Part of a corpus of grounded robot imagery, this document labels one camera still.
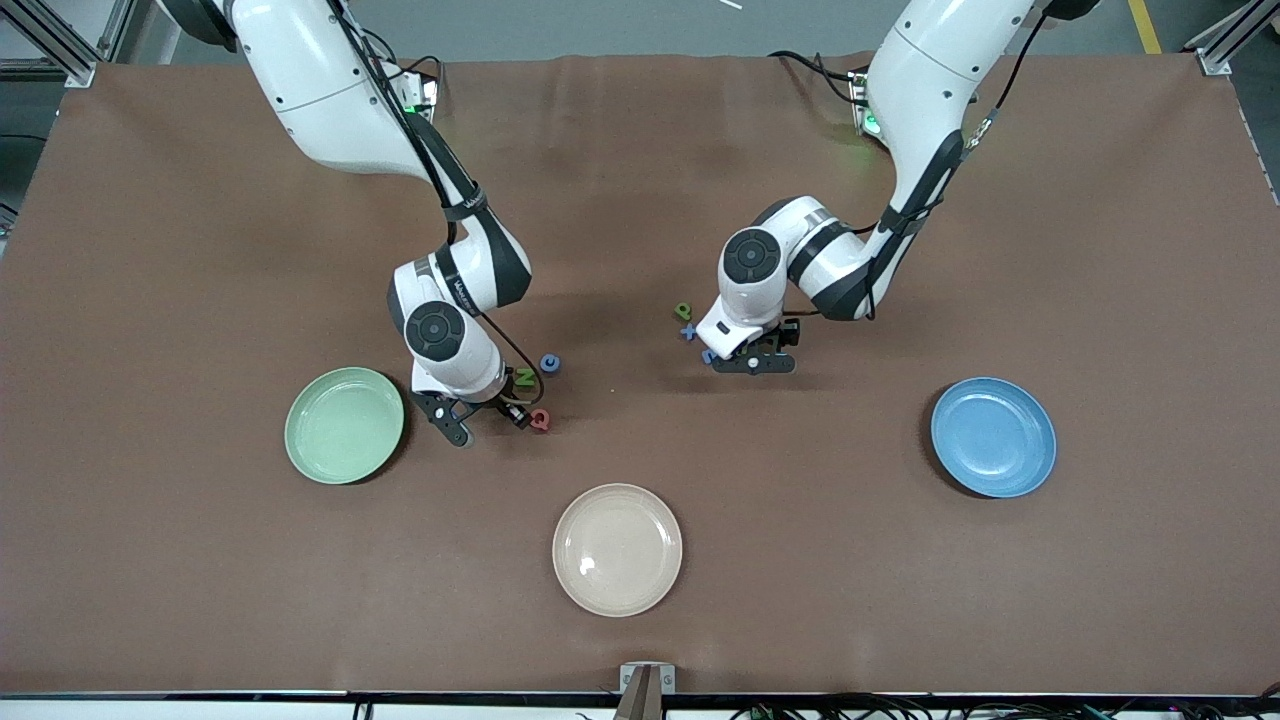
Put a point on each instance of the red capital letter Q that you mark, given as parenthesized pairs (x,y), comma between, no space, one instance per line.
(548,419)

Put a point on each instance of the green capital letter N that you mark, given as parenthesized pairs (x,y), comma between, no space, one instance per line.
(525,378)

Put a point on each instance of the blue lowercase letter e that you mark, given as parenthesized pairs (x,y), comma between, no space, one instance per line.
(543,363)

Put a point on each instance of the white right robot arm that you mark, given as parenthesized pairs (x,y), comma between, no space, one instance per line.
(310,90)

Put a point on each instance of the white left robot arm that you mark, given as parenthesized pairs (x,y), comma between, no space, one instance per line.
(930,80)

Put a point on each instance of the beige plate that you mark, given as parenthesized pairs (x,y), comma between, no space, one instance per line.
(617,550)

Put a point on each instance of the light green plate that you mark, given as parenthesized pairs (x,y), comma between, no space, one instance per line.
(345,425)

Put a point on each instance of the brown table cover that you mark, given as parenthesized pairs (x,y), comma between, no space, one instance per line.
(640,200)

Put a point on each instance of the blue plate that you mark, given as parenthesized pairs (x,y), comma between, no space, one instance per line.
(993,437)

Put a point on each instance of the metal base connector plate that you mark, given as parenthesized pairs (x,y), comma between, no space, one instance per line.
(860,100)
(428,95)

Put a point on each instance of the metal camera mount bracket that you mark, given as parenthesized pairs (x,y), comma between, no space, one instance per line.
(628,678)

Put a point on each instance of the aluminium frame profile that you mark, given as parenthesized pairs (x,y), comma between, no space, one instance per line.
(80,72)
(1215,55)

